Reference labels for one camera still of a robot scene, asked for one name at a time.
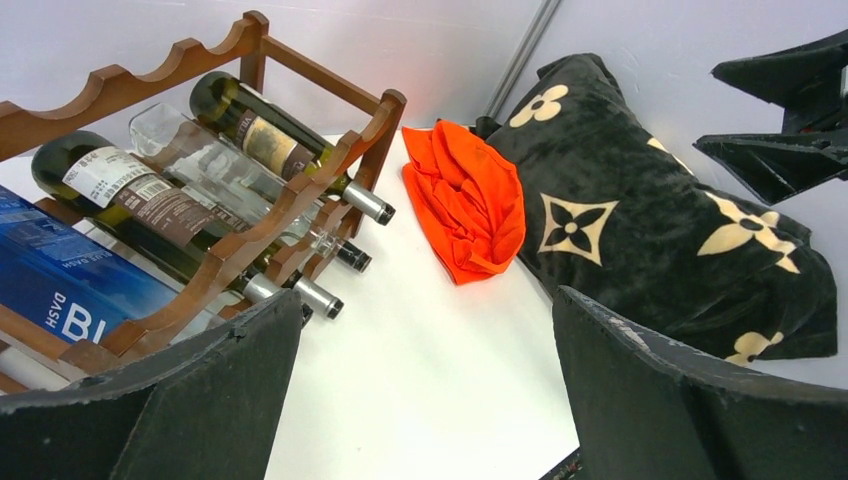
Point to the orange cloth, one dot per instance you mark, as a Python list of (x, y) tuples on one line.
[(467, 198)]

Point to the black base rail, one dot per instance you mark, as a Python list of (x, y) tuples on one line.
[(566, 469)]

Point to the right aluminium corner post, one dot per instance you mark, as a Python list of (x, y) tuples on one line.
[(521, 56)]

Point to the dark wine bottle silver neck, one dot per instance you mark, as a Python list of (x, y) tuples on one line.
[(130, 201)]

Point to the black floral blanket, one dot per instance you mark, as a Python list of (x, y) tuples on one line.
[(614, 215)]

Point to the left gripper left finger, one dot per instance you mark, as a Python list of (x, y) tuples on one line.
[(205, 408)]

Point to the dark wine bottle brown label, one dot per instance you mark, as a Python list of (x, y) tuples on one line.
[(233, 109)]

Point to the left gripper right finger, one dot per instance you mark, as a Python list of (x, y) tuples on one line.
[(646, 406)]

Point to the dark green wine bottle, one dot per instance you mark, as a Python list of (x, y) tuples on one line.
[(256, 286)]

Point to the small clear glass bottle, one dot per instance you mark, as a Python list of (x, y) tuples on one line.
[(191, 154)]

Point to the brown wooden wine rack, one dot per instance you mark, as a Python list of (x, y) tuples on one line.
[(112, 89)]

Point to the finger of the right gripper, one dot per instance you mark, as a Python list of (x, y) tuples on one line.
[(776, 167), (809, 82)]

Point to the blue square glass bottle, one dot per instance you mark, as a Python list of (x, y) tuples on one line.
[(66, 283)]

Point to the clear square bottle black cap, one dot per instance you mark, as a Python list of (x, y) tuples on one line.
[(328, 245)]

